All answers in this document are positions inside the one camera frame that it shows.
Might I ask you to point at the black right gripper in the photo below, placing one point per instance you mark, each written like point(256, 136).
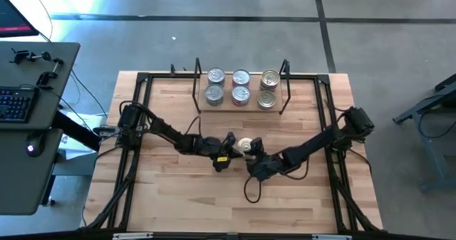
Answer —
point(265, 167)

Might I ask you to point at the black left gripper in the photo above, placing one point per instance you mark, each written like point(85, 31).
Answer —
point(219, 151)

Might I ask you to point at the seafood can with golden lid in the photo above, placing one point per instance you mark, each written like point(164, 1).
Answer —
point(245, 144)

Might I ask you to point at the blue label seafood can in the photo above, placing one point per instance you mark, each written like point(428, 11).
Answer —
point(270, 78)
point(266, 100)

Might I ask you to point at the red label seafood can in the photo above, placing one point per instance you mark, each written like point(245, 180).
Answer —
point(241, 77)
point(241, 95)

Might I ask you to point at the green label tuna can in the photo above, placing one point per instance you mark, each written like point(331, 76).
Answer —
point(214, 94)
point(216, 75)

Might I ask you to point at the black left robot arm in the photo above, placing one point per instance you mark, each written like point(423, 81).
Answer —
point(167, 131)

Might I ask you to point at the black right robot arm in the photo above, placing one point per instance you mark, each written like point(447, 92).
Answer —
point(313, 144)

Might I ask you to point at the yellow label tag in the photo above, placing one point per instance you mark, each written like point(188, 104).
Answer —
point(222, 159)

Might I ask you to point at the black desk leg beam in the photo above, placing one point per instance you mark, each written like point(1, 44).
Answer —
point(78, 131)

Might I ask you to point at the grey desk base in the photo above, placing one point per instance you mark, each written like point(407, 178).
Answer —
point(71, 163)

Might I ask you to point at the blue grey metal stand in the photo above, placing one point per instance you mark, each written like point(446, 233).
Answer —
point(420, 108)

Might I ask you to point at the dark grey desk top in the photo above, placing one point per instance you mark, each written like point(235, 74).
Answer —
point(21, 183)
point(53, 101)

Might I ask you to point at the black computer mouse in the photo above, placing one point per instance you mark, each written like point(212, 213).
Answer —
point(35, 145)

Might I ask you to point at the black desk clamp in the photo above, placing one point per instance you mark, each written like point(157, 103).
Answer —
point(19, 56)
point(46, 78)

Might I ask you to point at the black keyboard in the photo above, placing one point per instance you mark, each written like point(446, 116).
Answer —
point(18, 104)

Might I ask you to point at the computer monitor with dark screen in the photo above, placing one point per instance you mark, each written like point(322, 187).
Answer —
point(14, 15)

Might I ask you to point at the wooden shelf with black frame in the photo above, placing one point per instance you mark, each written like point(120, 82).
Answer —
point(228, 104)

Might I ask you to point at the black aluminium rig frame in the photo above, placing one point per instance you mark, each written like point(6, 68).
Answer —
point(306, 77)

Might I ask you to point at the white metal bracket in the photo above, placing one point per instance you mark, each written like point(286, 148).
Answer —
point(132, 236)
point(331, 237)

